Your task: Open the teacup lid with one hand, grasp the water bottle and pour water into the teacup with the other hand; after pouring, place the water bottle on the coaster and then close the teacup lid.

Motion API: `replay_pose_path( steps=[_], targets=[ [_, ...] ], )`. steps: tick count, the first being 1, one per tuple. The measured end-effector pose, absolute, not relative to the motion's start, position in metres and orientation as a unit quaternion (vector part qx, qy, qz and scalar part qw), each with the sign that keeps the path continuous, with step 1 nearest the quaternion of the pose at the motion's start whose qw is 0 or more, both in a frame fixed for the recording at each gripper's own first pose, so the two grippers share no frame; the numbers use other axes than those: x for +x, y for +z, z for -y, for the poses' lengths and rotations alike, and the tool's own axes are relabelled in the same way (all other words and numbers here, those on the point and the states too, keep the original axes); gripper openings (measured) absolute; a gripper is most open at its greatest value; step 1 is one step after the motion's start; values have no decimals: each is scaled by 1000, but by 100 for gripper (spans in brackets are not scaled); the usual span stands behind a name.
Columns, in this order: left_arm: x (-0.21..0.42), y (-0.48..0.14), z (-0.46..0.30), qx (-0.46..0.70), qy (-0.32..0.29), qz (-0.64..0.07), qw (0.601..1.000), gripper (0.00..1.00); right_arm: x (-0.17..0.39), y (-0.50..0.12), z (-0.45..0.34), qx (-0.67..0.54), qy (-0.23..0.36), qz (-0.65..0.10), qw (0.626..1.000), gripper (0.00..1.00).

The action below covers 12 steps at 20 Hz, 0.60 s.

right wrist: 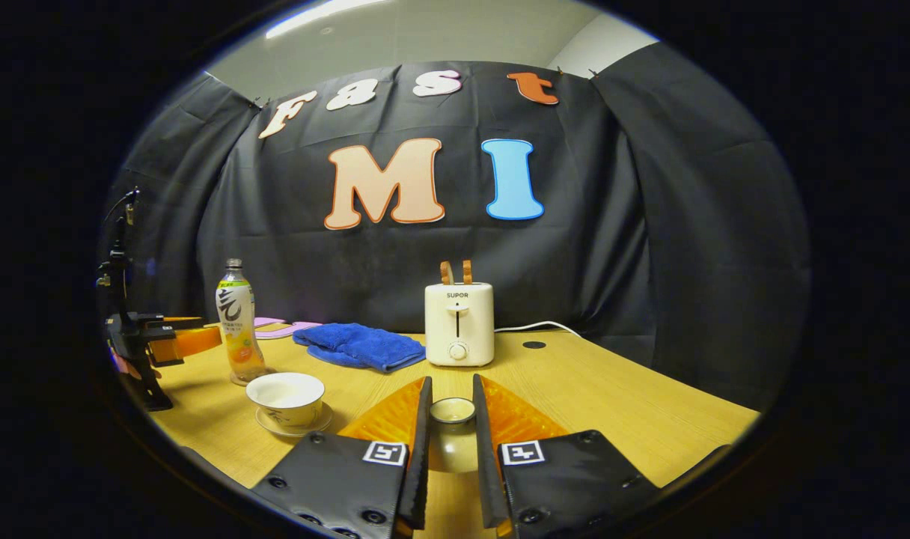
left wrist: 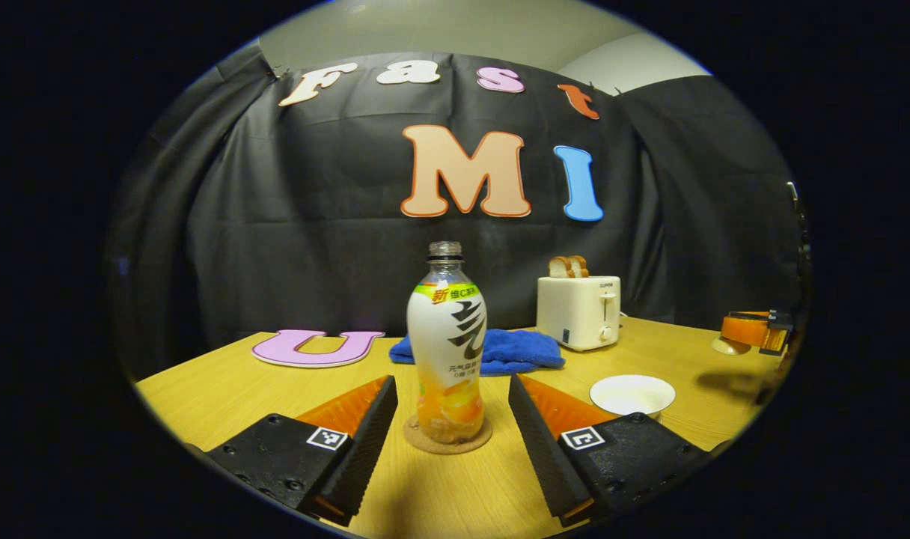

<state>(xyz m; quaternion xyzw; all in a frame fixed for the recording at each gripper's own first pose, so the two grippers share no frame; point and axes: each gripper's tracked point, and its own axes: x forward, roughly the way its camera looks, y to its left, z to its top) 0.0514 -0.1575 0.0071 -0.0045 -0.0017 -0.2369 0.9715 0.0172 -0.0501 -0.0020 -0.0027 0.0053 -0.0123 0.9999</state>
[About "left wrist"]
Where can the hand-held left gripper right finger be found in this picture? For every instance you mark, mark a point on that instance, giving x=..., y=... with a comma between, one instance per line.
x=548, y=457

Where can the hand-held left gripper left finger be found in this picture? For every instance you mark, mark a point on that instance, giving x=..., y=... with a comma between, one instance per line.
x=365, y=449

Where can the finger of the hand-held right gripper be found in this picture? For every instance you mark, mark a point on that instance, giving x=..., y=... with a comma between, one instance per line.
x=747, y=329

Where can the cream ceramic teacup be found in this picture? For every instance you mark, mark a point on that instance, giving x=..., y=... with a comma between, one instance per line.
x=631, y=393

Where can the labelled plastic water bottle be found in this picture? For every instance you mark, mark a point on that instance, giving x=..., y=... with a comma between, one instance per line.
x=447, y=344

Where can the blue towel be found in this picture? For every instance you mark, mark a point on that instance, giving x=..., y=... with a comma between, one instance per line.
x=515, y=352

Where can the pink foam cutout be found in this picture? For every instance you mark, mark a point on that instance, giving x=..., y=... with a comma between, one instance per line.
x=275, y=350

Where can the white toaster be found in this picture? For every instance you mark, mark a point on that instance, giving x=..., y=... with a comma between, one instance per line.
x=578, y=311

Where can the toasted bread slice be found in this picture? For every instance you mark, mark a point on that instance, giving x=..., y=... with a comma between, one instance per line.
x=558, y=267
x=580, y=266

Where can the black backdrop cloth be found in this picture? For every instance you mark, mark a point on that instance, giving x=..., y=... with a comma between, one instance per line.
x=275, y=224

